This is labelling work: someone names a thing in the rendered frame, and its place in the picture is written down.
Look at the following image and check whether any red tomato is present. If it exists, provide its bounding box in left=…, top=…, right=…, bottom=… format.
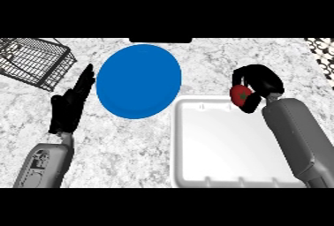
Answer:
left=227, top=84, right=252, bottom=107

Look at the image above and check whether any black and white patterned object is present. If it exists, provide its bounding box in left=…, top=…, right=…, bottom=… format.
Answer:
left=304, top=37, right=334, bottom=82

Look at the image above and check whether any white tray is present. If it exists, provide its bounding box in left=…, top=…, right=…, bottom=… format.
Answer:
left=169, top=94, right=307, bottom=189

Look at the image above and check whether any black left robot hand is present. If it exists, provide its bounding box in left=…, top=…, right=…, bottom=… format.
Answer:
left=47, top=63, right=95, bottom=135

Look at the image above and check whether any black wire basket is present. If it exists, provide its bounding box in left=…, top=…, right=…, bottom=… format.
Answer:
left=0, top=38, right=78, bottom=92

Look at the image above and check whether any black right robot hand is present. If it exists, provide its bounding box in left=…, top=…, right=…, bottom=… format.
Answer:
left=230, top=64, right=285, bottom=115

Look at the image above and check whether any blue plate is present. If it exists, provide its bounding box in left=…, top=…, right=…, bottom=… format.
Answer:
left=94, top=43, right=183, bottom=120

